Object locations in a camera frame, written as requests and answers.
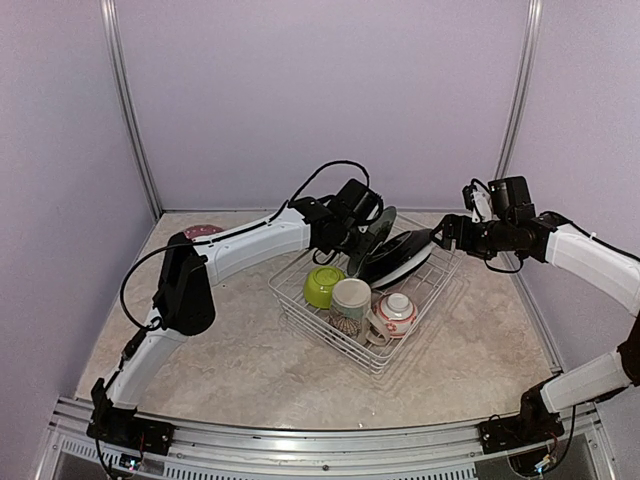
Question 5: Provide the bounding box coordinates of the aluminium frame post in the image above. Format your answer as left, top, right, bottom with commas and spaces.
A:
99, 0, 164, 222
494, 0, 544, 179

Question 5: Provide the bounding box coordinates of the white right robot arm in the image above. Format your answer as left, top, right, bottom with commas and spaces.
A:
431, 212, 639, 444

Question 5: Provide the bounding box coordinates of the left aluminium frame post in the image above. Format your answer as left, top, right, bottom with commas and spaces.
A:
99, 0, 164, 222

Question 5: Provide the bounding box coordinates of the front aluminium rail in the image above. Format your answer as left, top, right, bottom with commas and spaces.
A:
33, 397, 622, 479

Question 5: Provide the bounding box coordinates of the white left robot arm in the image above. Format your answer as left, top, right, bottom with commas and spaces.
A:
91, 194, 384, 445

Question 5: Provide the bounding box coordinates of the beige small cup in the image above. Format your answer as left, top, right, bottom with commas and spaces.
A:
364, 309, 391, 346

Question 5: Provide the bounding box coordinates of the tall patterned mug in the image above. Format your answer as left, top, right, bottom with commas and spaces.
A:
328, 278, 371, 345

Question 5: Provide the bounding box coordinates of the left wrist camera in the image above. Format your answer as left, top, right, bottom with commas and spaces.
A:
328, 178, 384, 227

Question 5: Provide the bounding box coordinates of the black rimmed plate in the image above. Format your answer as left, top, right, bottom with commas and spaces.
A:
357, 228, 432, 285

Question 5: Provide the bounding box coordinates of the light teal flower plate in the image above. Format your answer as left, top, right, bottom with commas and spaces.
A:
346, 206, 397, 277

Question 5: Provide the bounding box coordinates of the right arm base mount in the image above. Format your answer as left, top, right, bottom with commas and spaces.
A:
477, 384, 565, 454

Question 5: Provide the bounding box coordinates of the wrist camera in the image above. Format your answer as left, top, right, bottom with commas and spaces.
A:
328, 178, 384, 227
462, 178, 493, 223

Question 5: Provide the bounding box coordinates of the right aluminium frame post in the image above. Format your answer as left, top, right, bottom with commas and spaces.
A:
494, 0, 544, 179

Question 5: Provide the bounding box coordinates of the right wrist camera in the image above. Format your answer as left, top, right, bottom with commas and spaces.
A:
462, 178, 493, 223

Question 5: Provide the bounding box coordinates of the white red teal plate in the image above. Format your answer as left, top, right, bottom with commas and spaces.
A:
369, 240, 436, 290

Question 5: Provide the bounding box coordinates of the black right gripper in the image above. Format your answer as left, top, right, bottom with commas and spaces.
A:
431, 213, 515, 260

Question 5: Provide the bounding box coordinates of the pink polka dot plate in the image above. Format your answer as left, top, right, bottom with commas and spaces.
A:
183, 224, 224, 240

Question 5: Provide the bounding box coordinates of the white wire dish rack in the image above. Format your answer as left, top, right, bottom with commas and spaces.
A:
267, 205, 469, 376

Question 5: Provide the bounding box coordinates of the lime green bowl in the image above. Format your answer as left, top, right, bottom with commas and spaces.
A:
303, 265, 346, 310

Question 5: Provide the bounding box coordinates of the red white floral bowl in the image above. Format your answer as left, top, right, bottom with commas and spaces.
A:
373, 293, 418, 339

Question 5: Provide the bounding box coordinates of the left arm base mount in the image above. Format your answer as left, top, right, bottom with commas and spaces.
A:
87, 399, 175, 456

